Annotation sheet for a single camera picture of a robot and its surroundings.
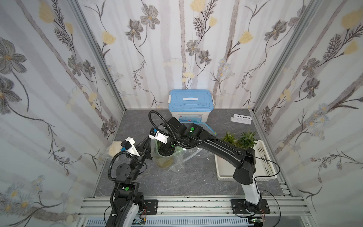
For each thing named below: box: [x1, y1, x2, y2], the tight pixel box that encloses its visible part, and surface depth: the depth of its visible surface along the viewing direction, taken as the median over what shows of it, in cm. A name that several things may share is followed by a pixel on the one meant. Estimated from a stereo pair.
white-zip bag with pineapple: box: [181, 145, 215, 168], surface depth 92 cm
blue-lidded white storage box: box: [168, 89, 216, 124], surface depth 106 cm
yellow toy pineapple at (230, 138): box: [220, 130, 238, 148], surface depth 82 cm
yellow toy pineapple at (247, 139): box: [236, 129, 259, 150], surface depth 80 cm
